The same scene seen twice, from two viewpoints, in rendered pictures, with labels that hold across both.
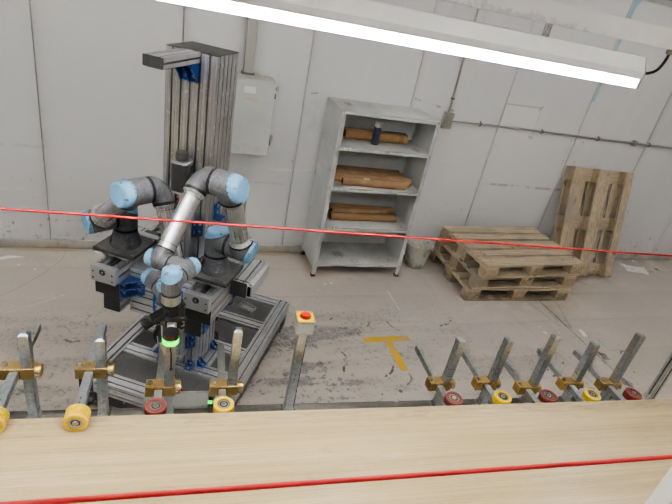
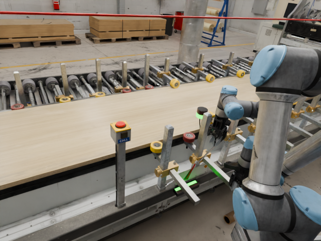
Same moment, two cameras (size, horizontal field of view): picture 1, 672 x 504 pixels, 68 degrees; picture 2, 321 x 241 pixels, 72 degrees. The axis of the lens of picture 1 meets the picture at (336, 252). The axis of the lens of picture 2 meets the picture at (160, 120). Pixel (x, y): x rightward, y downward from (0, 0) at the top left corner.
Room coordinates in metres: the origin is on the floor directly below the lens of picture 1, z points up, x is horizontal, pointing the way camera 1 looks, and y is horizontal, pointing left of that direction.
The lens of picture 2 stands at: (2.45, 0.01, 1.76)
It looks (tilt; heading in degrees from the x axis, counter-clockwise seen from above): 32 degrees down; 164
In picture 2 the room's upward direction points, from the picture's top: 7 degrees clockwise
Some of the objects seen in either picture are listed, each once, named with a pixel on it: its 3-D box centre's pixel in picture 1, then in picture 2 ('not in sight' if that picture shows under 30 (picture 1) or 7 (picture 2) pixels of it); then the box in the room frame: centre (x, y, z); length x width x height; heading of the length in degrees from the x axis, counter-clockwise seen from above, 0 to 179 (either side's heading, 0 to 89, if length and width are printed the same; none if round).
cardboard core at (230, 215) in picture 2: not in sight; (238, 213); (1.41, 1.15, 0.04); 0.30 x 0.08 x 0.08; 108
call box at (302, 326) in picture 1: (304, 323); (120, 132); (1.65, 0.07, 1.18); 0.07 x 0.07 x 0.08; 18
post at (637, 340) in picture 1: (620, 369); not in sight; (2.19, -1.59, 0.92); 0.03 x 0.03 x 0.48; 18
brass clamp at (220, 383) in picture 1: (226, 387); (166, 169); (1.57, 0.33, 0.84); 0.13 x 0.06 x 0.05; 108
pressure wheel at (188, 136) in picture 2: (155, 415); (187, 141); (1.34, 0.54, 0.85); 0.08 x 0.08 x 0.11
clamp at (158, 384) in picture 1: (163, 388); (199, 156); (1.49, 0.57, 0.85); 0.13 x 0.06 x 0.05; 108
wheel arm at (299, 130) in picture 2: not in sight; (281, 119); (1.26, 1.31, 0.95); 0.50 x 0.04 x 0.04; 18
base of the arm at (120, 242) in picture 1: (125, 234); not in sight; (2.21, 1.07, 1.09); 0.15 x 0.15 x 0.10
